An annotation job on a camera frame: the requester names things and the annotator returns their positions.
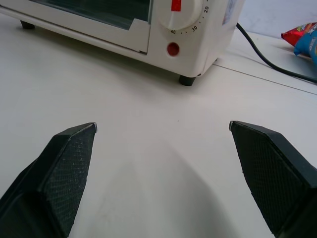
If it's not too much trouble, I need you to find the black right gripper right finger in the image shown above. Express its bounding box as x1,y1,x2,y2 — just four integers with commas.
229,120,317,238

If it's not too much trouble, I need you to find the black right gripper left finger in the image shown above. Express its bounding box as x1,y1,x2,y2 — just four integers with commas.
0,122,98,238

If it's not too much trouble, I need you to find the white toaster oven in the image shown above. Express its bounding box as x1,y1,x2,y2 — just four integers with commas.
0,0,245,87

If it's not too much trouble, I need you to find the white oven door with glass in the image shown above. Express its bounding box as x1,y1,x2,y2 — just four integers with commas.
0,0,154,54

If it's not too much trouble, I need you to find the blue snack bag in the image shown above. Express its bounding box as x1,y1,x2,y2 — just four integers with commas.
294,31,317,61

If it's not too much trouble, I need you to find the red snack bag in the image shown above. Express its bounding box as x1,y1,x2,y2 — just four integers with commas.
281,22,317,47

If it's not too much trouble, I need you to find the white timer dial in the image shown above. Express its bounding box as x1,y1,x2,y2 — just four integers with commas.
157,0,211,34

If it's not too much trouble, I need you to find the black power cable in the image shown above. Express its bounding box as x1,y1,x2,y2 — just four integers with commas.
236,22,317,83

